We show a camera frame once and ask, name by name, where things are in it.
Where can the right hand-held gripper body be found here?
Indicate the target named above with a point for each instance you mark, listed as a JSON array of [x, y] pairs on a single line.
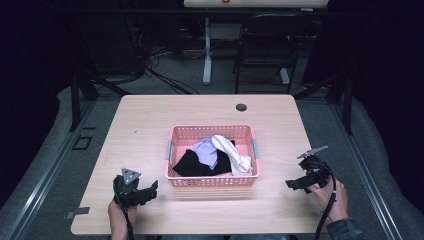
[[316, 171]]

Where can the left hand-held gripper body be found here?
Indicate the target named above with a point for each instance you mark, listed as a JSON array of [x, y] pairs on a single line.
[[127, 191]]

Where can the black cloth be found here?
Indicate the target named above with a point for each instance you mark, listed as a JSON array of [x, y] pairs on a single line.
[[193, 166]]

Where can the pink plastic basket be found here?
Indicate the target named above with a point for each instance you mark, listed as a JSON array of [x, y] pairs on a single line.
[[213, 181]]

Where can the lavender cloth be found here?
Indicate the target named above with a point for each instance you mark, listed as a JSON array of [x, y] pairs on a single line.
[[207, 151]]

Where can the white cloth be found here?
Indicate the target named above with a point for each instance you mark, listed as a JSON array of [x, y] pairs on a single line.
[[233, 155]]

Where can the person's left hand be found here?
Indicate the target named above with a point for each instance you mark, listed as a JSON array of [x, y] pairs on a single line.
[[118, 215]]

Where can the person's right hand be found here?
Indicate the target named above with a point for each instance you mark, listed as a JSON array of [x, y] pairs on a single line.
[[333, 203]]

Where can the grey floor tape strip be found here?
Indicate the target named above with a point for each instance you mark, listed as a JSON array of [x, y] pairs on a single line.
[[78, 212]]

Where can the black floor tape rectangle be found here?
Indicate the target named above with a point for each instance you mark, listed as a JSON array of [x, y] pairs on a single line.
[[82, 142]]

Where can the black metal stand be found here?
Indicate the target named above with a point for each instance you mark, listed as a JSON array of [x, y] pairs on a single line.
[[75, 100], [347, 106]]

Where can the black folding chair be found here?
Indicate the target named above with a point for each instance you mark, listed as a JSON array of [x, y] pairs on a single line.
[[266, 50]]

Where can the white background desk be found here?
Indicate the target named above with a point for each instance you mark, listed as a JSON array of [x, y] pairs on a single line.
[[260, 3]]

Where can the aluminium floor rail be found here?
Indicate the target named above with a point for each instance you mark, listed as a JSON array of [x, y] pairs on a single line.
[[40, 186], [366, 180]]

